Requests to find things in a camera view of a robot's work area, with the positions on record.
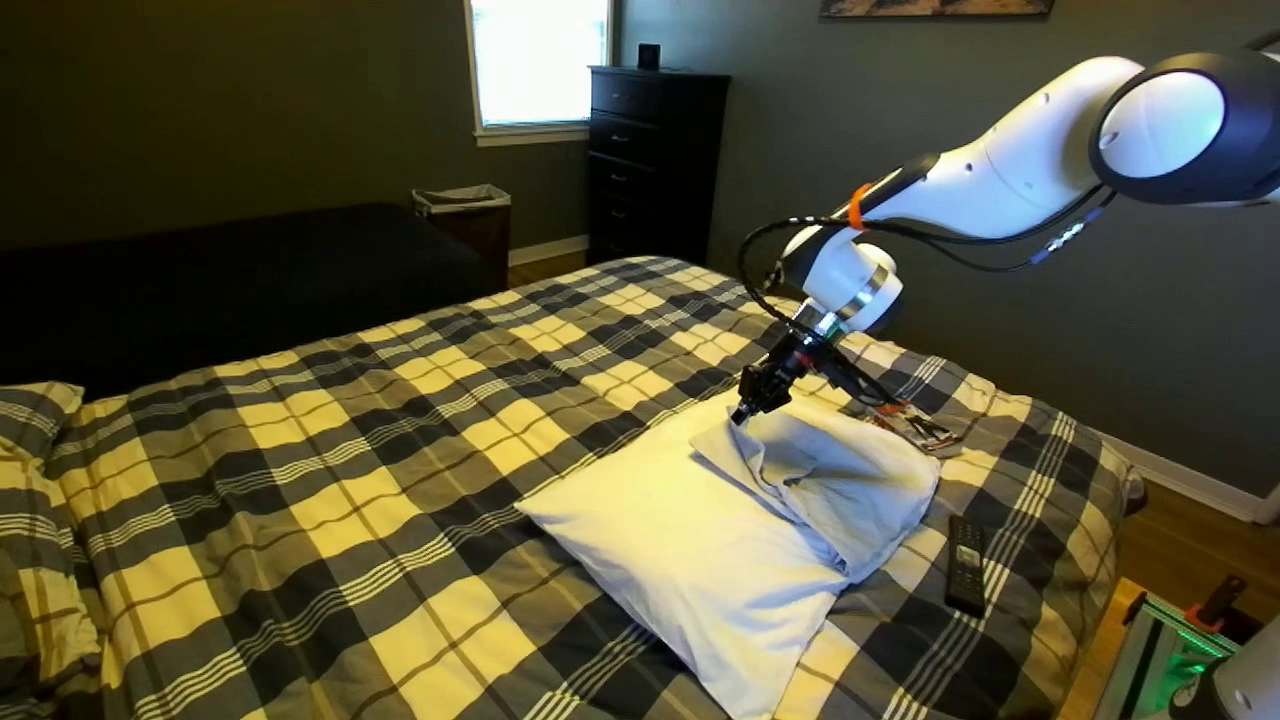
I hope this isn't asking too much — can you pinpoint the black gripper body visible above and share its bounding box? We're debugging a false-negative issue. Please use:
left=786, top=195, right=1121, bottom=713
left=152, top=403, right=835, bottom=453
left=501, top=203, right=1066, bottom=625
left=737, top=311, right=838, bottom=407

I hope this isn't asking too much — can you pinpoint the white towel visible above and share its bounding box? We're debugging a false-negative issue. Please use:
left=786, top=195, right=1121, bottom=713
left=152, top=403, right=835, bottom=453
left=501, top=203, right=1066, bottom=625
left=686, top=398, right=943, bottom=584

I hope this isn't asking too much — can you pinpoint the white box corner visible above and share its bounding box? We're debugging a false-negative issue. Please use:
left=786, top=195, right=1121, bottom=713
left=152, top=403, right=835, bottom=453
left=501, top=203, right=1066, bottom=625
left=1207, top=613, right=1280, bottom=720

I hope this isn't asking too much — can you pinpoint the white pillow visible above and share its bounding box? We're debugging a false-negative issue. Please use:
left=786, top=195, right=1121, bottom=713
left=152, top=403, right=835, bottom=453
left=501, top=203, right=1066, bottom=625
left=512, top=380, right=854, bottom=720

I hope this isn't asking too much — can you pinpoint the small colourful packet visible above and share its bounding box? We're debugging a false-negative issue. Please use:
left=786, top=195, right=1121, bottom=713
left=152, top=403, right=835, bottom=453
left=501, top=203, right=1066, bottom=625
left=875, top=398, right=972, bottom=460

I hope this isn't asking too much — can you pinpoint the black tall dresser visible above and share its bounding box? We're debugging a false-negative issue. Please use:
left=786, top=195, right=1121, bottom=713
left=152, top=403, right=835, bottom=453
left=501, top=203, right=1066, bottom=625
left=582, top=64, right=737, bottom=271

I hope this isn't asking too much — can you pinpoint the black remote control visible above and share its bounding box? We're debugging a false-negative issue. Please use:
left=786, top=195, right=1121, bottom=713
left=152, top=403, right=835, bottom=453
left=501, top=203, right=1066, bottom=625
left=943, top=512, right=1000, bottom=620

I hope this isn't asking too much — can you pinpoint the dark nightstand with tray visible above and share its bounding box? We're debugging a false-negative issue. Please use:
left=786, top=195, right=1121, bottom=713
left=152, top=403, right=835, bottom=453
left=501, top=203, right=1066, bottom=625
left=409, top=182, right=516, bottom=293

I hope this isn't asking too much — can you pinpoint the plaid yellow grey comforter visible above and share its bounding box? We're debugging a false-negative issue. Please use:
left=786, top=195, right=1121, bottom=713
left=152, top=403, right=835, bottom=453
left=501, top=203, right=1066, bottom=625
left=36, top=251, right=1153, bottom=720

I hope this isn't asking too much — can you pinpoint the bright window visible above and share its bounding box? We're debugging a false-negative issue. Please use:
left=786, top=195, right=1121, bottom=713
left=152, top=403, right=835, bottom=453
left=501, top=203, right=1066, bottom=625
left=460, top=0, right=625, bottom=149

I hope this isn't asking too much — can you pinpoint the light wooden board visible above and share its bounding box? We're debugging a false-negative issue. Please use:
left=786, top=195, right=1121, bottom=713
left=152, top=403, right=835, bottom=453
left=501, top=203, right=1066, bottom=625
left=1057, top=574, right=1153, bottom=720

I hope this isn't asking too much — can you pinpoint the white baseboard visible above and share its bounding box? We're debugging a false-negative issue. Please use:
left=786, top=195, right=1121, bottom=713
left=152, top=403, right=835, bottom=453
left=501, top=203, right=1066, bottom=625
left=1098, top=431, right=1280, bottom=527

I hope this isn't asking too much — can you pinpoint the black red clamp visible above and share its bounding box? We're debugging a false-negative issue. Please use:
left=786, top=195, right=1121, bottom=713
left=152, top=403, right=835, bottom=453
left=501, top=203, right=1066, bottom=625
left=1185, top=574, right=1255, bottom=641

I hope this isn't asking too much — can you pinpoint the black couch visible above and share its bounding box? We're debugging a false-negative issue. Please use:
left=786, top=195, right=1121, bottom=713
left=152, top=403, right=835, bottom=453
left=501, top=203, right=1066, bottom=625
left=0, top=199, right=490, bottom=403

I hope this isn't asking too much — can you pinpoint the plaid pillow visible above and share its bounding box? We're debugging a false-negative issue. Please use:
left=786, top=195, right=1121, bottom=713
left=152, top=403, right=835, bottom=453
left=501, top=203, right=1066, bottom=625
left=0, top=376, right=107, bottom=713

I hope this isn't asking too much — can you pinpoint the framed wall picture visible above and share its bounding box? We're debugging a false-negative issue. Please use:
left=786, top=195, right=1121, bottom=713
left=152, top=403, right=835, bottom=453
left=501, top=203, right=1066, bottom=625
left=816, top=0, right=1059, bottom=24

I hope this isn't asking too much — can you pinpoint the green frame object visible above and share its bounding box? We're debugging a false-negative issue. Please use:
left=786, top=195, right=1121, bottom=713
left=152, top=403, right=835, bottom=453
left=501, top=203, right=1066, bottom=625
left=1108, top=592, right=1244, bottom=720

